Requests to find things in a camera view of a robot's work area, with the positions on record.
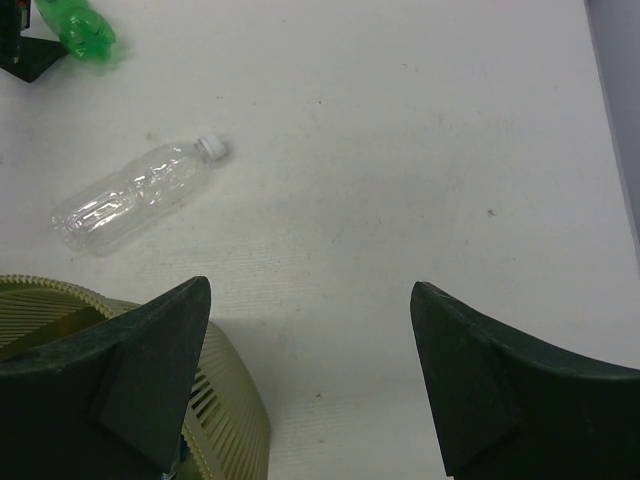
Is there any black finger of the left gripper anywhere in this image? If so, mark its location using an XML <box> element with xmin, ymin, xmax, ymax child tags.
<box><xmin>0</xmin><ymin>0</ymin><xmax>65</xmax><ymax>83</ymax></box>

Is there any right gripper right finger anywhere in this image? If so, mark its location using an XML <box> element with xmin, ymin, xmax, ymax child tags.
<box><xmin>410</xmin><ymin>282</ymin><xmax>639</xmax><ymax>479</ymax></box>

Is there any olive green mesh bin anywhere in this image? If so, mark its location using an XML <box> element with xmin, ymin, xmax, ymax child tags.
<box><xmin>0</xmin><ymin>273</ymin><xmax>273</xmax><ymax>480</ymax></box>

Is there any green plastic bottle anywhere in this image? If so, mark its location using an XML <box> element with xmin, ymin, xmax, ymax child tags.
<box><xmin>35</xmin><ymin>0</ymin><xmax>116</xmax><ymax>62</ymax></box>

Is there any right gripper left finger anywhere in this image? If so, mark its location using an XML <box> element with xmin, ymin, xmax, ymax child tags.
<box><xmin>1</xmin><ymin>275</ymin><xmax>211</xmax><ymax>473</ymax></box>

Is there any clear unlabelled plastic bottle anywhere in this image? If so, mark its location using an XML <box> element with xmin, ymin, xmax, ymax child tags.
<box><xmin>50</xmin><ymin>134</ymin><xmax>228</xmax><ymax>256</ymax></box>

